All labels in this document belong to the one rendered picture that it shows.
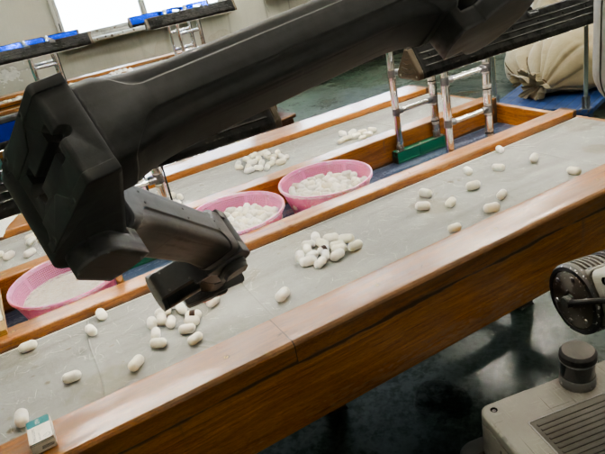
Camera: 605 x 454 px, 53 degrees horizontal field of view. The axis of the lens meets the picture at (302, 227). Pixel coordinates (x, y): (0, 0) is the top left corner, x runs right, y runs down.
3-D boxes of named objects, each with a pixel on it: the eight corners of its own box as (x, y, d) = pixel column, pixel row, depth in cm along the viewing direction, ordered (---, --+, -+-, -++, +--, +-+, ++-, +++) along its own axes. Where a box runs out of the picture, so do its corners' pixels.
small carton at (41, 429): (58, 444, 90) (53, 434, 89) (33, 456, 88) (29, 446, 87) (52, 422, 95) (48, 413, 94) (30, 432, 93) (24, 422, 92)
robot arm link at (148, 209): (121, 239, 41) (43, 116, 43) (55, 286, 41) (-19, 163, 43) (262, 264, 83) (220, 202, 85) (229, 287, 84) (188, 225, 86)
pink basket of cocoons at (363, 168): (395, 204, 166) (392, 172, 162) (313, 239, 156) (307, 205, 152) (344, 182, 188) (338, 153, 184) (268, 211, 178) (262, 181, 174)
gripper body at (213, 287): (169, 271, 96) (171, 258, 89) (227, 248, 100) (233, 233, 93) (185, 308, 95) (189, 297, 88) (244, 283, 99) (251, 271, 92)
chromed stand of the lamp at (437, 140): (446, 146, 201) (434, 5, 182) (398, 164, 193) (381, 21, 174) (410, 136, 216) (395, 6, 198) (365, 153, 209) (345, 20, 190)
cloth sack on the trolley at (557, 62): (647, 75, 384) (651, 13, 368) (564, 106, 358) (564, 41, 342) (573, 68, 431) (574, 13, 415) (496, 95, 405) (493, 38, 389)
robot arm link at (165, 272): (250, 261, 80) (216, 209, 81) (175, 306, 76) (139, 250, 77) (239, 286, 91) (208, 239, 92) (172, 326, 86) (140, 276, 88)
